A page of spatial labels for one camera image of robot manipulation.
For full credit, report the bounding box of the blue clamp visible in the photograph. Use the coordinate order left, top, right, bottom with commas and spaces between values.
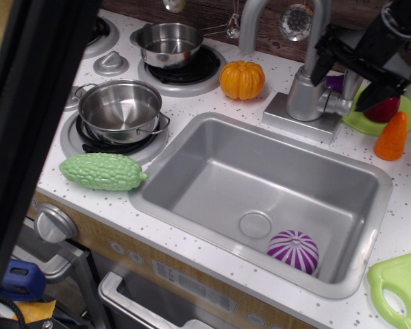
0, 259, 47, 302

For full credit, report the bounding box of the silver toy faucet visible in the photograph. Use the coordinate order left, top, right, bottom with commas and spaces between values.
238, 0, 352, 145

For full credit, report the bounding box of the black foreground frame post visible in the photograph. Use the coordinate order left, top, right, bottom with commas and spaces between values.
0, 1, 101, 286

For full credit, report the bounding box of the purple toy eggplant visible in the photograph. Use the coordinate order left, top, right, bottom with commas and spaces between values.
326, 75, 345, 93

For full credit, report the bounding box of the rear right stove burner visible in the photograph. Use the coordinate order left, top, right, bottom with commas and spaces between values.
138, 45, 227, 98

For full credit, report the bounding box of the rear left stove burner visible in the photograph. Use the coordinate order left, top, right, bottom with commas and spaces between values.
82, 17, 119, 60

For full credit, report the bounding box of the silver oven door handle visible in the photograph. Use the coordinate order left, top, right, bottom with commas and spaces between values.
14, 217, 92, 285

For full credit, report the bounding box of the silver dishwasher door handle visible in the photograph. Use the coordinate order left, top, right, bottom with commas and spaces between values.
97, 271, 206, 329

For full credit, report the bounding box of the stove burner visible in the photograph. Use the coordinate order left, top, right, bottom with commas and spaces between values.
138, 45, 227, 98
60, 112, 169, 165
82, 17, 119, 60

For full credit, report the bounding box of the silver toy sink basin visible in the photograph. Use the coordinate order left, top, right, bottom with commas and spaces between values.
129, 113, 393, 299

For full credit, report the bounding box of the hanging steel small spoon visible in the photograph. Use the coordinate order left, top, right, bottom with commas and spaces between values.
225, 0, 240, 40

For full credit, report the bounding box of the light green cutting board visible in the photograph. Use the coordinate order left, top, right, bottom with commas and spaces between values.
367, 253, 411, 328

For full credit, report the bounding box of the steel pot front burner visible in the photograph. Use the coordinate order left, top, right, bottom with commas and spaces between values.
78, 80, 170, 145

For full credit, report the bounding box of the green toy bitter melon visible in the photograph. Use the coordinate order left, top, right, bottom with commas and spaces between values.
59, 153, 149, 191

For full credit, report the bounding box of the front right stove burner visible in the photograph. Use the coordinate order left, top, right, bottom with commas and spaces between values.
60, 112, 169, 165

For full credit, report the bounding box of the yellow cloth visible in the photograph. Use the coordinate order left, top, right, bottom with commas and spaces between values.
16, 300, 57, 324

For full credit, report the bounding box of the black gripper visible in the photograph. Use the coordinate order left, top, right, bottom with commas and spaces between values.
311, 24, 411, 112

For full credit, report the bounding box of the orange toy carrot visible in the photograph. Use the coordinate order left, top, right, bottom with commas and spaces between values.
373, 112, 408, 161

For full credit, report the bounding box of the steel saucepan rear burner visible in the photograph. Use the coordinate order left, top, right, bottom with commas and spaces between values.
129, 22, 231, 70

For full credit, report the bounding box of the silver stove knob rear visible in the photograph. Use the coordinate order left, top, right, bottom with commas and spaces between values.
93, 51, 129, 77

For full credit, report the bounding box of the dark red toy vegetable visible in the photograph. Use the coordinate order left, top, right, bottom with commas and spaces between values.
363, 97, 401, 123

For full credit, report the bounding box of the hanging steel ladle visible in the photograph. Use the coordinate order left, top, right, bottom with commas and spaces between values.
163, 0, 186, 13

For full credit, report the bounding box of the silver oven front knob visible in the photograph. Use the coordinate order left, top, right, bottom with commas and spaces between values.
34, 203, 79, 244

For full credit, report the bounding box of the orange toy pumpkin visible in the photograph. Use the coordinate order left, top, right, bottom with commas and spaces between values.
219, 60, 266, 100

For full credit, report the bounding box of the silver stove knob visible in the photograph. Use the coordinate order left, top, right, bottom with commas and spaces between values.
64, 88, 82, 112
93, 51, 129, 77

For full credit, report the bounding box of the silver faucet lever handle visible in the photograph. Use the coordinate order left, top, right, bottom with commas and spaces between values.
341, 69, 364, 101

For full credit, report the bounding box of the purple white striped toy onion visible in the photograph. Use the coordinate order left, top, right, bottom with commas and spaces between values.
266, 230, 319, 275

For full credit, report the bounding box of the green toy plate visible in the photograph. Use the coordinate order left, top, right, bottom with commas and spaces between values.
342, 87, 411, 136

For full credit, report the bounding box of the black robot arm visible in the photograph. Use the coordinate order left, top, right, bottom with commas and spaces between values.
311, 1, 411, 112

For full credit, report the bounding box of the hanging steel slotted spoon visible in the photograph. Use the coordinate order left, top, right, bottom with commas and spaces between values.
279, 1, 313, 42

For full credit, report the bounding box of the silver stove knob front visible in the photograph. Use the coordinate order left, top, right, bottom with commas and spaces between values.
64, 88, 82, 112

